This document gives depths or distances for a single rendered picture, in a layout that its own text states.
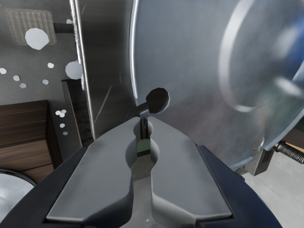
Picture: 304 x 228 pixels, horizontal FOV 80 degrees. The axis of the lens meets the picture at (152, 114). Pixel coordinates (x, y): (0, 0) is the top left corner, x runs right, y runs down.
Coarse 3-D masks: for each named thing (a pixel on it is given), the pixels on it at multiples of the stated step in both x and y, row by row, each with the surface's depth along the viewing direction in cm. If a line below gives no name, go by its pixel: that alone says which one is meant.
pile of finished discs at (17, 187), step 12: (0, 168) 52; (0, 180) 52; (12, 180) 54; (24, 180) 55; (0, 192) 54; (12, 192) 55; (24, 192) 57; (0, 204) 54; (12, 204) 57; (0, 216) 56
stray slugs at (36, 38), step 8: (32, 32) 20; (40, 32) 20; (32, 40) 20; (40, 40) 20; (48, 40) 21; (40, 48) 21; (72, 64) 23; (80, 64) 23; (72, 72) 23; (80, 72) 24
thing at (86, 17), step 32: (96, 0) 10; (128, 0) 11; (96, 32) 11; (128, 32) 12; (96, 64) 12; (128, 64) 12; (96, 96) 12; (128, 96) 13; (160, 96) 15; (96, 128) 13
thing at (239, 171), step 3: (237, 168) 24; (240, 168) 24; (234, 171) 24; (237, 171) 24; (240, 171) 24; (243, 171) 25; (246, 171) 25; (237, 174) 24; (240, 174) 25; (243, 174) 25
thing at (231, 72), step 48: (144, 0) 11; (192, 0) 12; (240, 0) 14; (288, 0) 15; (144, 48) 12; (192, 48) 14; (240, 48) 15; (288, 48) 18; (144, 96) 14; (192, 96) 16; (240, 96) 18; (288, 96) 23; (240, 144) 23
